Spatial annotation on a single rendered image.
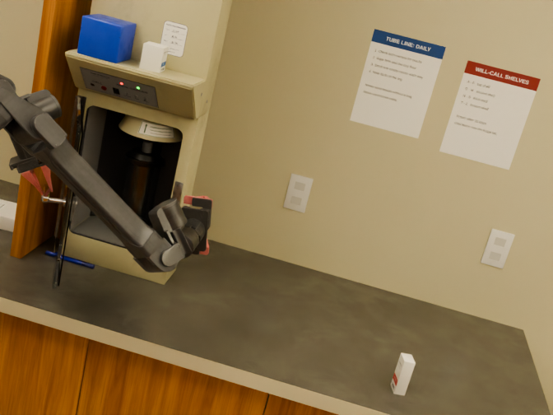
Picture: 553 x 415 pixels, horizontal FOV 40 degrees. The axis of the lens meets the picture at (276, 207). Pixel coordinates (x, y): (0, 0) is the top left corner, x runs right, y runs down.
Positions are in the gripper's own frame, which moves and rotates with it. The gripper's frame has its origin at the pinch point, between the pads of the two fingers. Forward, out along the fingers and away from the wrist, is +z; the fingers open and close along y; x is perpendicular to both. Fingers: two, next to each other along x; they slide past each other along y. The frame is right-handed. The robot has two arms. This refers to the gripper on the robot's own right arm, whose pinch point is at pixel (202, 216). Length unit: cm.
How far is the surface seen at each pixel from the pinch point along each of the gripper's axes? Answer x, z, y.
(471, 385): -71, 4, -36
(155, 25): 18.3, 13.7, 42.2
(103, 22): 28, 3, 43
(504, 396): -80, 3, -37
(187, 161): 8.0, 12.2, 9.3
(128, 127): 24.9, 15.6, 15.2
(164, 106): 13.5, 8.8, 23.6
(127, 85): 21.9, 5.3, 28.4
